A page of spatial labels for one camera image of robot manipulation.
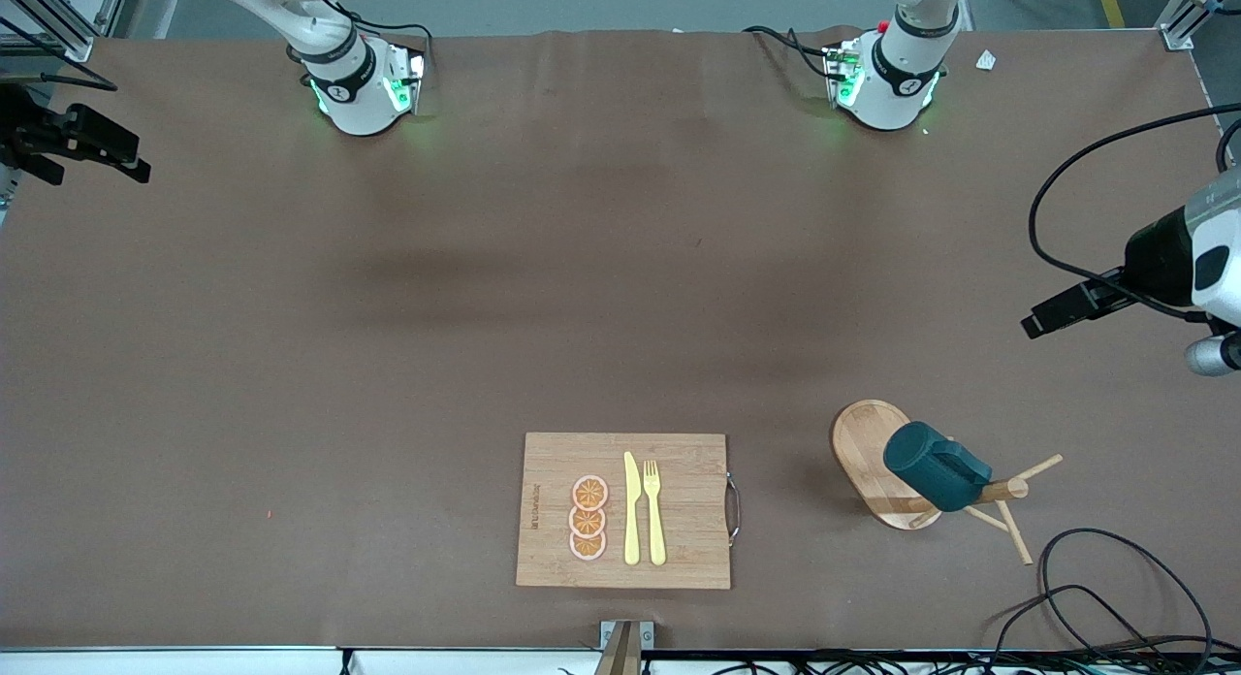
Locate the dark green cup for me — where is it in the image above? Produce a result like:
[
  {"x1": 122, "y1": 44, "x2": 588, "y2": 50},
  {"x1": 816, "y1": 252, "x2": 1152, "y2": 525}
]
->
[{"x1": 882, "y1": 421, "x2": 993, "y2": 513}]

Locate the wooden cup rack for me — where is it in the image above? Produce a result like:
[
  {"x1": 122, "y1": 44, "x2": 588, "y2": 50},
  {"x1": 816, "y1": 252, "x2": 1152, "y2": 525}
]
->
[{"x1": 831, "y1": 400, "x2": 1065, "y2": 566}]

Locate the brown table cover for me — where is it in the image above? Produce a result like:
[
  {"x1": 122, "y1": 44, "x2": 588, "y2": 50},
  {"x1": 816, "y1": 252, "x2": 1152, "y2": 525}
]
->
[{"x1": 0, "y1": 25, "x2": 1241, "y2": 652}]

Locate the bamboo cutting board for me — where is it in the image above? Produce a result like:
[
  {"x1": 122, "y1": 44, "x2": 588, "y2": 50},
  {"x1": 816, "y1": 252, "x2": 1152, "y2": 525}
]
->
[{"x1": 515, "y1": 432, "x2": 743, "y2": 591}]

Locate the yellow plastic fork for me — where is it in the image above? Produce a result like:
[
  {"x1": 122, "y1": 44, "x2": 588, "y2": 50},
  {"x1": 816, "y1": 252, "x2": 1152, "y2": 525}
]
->
[{"x1": 643, "y1": 460, "x2": 668, "y2": 567}]

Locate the yellow plastic knife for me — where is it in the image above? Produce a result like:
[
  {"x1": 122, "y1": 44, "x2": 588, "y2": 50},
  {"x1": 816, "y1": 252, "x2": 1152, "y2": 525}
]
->
[{"x1": 623, "y1": 451, "x2": 643, "y2": 566}]

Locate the brown wooden strut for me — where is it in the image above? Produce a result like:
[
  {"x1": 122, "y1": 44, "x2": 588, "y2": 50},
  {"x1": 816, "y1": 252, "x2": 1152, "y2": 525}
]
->
[{"x1": 593, "y1": 625, "x2": 643, "y2": 675}]

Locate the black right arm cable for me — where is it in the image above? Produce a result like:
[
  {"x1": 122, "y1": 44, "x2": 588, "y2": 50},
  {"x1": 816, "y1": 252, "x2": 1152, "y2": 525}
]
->
[{"x1": 0, "y1": 16, "x2": 119, "y2": 93}]

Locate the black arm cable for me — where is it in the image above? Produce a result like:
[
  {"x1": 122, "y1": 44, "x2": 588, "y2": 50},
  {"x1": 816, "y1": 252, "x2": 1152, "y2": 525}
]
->
[
  {"x1": 0, "y1": 16, "x2": 119, "y2": 93},
  {"x1": 1027, "y1": 103, "x2": 1241, "y2": 324}
]

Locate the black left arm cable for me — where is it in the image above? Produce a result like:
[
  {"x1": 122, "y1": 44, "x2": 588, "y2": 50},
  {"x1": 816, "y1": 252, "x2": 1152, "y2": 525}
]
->
[{"x1": 1027, "y1": 103, "x2": 1241, "y2": 324}]

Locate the aluminium frame profile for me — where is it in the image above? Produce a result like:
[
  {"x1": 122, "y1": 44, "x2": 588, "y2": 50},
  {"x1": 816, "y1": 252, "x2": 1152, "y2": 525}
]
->
[
  {"x1": 1159, "y1": 0, "x2": 1241, "y2": 51},
  {"x1": 0, "y1": 0, "x2": 132, "y2": 63}
]

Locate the black looped cable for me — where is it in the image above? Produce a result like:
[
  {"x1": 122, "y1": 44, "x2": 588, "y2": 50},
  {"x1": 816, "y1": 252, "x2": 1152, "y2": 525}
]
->
[
  {"x1": 1039, "y1": 528, "x2": 1215, "y2": 657},
  {"x1": 989, "y1": 585, "x2": 1160, "y2": 657}
]

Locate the black right base cable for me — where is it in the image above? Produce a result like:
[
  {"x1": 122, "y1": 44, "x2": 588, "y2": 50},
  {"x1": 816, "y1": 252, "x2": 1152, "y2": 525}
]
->
[{"x1": 301, "y1": 0, "x2": 434, "y2": 75}]

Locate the black base cable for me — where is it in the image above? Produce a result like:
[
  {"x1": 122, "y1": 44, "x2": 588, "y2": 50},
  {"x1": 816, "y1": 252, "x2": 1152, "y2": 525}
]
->
[
  {"x1": 742, "y1": 25, "x2": 844, "y2": 84},
  {"x1": 301, "y1": 0, "x2": 434, "y2": 75}
]

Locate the black left base cable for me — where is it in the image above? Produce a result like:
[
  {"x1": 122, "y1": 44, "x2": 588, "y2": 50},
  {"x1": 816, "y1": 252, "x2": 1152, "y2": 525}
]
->
[{"x1": 742, "y1": 25, "x2": 844, "y2": 84}]

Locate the black cable bundle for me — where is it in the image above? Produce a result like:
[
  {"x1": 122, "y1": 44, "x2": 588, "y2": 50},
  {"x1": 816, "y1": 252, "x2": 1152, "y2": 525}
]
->
[{"x1": 669, "y1": 650, "x2": 1241, "y2": 675}]

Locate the white table edge rail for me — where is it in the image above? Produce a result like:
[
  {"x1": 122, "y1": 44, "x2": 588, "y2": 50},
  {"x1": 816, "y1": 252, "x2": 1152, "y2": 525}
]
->
[{"x1": 0, "y1": 647, "x2": 602, "y2": 675}]

